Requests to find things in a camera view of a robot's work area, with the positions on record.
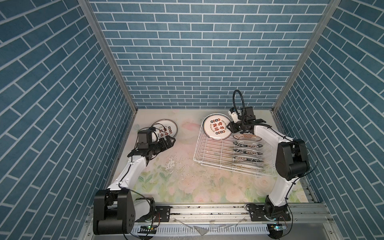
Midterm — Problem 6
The white wire dish rack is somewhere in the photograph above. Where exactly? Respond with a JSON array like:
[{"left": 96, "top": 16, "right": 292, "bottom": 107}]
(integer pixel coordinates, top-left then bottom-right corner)
[{"left": 194, "top": 128, "right": 276, "bottom": 177}]

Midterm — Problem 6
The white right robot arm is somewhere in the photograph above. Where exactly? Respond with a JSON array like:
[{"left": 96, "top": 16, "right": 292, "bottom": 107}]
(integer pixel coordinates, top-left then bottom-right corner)
[{"left": 229, "top": 116, "right": 310, "bottom": 221}]

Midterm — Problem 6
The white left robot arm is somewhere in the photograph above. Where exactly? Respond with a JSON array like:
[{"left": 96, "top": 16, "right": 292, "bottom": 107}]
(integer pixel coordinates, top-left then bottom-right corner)
[{"left": 93, "top": 136, "right": 176, "bottom": 235}]

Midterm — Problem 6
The small plate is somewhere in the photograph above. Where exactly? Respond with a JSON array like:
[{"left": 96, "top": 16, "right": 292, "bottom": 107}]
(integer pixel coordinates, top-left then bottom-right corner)
[
  {"left": 233, "top": 141, "right": 264, "bottom": 149},
  {"left": 234, "top": 148, "right": 263, "bottom": 156},
  {"left": 233, "top": 133, "right": 262, "bottom": 142},
  {"left": 233, "top": 163, "right": 264, "bottom": 171},
  {"left": 234, "top": 156, "right": 264, "bottom": 163}
]

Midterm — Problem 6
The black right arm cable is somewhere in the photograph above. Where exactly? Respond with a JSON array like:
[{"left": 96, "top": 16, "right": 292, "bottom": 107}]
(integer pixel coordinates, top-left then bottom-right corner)
[{"left": 232, "top": 89, "right": 292, "bottom": 142}]

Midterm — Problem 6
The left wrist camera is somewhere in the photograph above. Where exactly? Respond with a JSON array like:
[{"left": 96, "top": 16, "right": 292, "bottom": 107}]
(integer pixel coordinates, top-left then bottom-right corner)
[{"left": 136, "top": 127, "right": 158, "bottom": 150}]

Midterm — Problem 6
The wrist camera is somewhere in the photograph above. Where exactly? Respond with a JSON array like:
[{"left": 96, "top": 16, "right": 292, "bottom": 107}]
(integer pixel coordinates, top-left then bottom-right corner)
[
  {"left": 229, "top": 107, "right": 240, "bottom": 123},
  {"left": 136, "top": 127, "right": 158, "bottom": 150}
]

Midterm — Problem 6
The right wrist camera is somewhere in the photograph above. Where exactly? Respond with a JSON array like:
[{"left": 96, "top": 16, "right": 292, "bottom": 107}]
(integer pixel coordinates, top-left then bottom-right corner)
[{"left": 229, "top": 107, "right": 240, "bottom": 123}]

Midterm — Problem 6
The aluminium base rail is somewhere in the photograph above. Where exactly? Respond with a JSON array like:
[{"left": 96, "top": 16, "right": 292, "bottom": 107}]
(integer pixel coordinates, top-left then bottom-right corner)
[{"left": 86, "top": 202, "right": 328, "bottom": 224}]

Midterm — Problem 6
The aluminium right corner post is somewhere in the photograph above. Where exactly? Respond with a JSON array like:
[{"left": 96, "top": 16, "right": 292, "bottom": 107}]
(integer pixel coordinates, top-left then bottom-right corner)
[{"left": 272, "top": 0, "right": 341, "bottom": 114}]

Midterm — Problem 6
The aluminium corner post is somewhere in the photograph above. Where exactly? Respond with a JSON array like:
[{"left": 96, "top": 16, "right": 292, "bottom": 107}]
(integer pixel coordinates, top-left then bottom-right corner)
[
  {"left": 272, "top": 0, "right": 341, "bottom": 114},
  {"left": 77, "top": 0, "right": 138, "bottom": 113}
]

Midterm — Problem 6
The aluminium left corner post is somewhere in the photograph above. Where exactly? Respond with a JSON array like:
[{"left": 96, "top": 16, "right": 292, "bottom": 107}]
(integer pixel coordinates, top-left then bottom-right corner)
[{"left": 77, "top": 0, "right": 138, "bottom": 113}]

